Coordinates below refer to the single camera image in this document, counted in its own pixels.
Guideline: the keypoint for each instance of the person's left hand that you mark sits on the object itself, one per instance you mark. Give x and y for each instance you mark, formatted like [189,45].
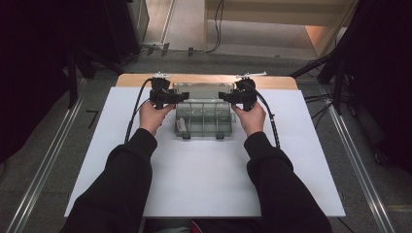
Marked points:
[154,118]

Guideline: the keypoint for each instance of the dark cabinet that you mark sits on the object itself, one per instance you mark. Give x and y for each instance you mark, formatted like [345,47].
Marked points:
[126,29]

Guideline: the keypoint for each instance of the black curtain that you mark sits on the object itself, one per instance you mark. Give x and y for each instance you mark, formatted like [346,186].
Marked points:
[385,81]
[32,71]

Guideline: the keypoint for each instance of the person's right hand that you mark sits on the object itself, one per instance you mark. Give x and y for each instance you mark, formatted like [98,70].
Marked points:
[252,119]

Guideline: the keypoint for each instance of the person's lap clothing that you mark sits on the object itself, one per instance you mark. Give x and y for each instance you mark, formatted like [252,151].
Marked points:
[207,226]

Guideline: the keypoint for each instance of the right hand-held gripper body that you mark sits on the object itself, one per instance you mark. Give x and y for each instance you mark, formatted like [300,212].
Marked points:
[244,92]

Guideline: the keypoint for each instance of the white board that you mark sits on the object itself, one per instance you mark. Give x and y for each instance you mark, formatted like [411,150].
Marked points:
[200,181]

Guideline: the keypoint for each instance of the beige wooden shelf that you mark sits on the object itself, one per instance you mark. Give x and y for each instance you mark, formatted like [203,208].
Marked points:
[278,13]

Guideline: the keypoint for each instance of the clear grey compartment box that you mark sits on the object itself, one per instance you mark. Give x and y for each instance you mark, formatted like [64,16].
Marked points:
[204,113]

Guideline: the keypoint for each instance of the metal floor rail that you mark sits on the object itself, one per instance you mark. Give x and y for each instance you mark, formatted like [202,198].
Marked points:
[356,161]
[48,158]

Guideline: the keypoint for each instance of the wooden table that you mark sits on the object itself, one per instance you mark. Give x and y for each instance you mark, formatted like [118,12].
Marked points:
[200,78]

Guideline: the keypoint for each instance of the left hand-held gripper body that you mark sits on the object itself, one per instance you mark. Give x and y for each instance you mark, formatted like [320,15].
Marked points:
[160,92]

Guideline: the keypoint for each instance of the black metal stand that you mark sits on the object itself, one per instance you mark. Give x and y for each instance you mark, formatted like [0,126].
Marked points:
[74,81]
[338,87]

